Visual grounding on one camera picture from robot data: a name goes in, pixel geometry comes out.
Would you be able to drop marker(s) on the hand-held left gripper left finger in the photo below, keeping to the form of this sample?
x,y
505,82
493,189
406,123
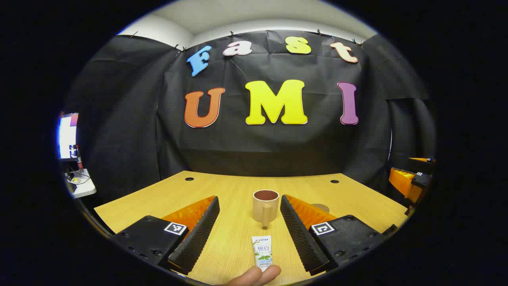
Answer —
x,y
198,234

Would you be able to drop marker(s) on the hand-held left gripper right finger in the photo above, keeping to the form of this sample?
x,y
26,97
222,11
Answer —
x,y
299,234

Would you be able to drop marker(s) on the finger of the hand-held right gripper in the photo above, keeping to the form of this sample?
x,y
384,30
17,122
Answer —
x,y
405,182
422,160

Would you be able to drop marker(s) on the round brown coaster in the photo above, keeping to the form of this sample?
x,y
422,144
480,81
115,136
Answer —
x,y
322,207

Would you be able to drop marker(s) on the white toothpaste tube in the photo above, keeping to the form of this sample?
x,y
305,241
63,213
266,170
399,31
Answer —
x,y
262,250

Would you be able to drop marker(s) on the beige cup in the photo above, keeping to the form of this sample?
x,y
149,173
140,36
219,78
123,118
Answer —
x,y
262,208

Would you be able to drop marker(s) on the wooden desktop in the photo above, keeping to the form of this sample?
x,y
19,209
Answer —
x,y
234,222

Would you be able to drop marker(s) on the black backdrop cloth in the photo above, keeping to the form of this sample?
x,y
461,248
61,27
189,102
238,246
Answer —
x,y
131,131

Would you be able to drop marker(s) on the white side table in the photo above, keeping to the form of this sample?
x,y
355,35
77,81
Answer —
x,y
84,186

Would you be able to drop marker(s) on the small red bottle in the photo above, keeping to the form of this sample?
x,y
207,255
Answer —
x,y
79,161

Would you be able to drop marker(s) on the lit monitor screen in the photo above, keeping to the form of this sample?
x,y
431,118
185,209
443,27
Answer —
x,y
67,137

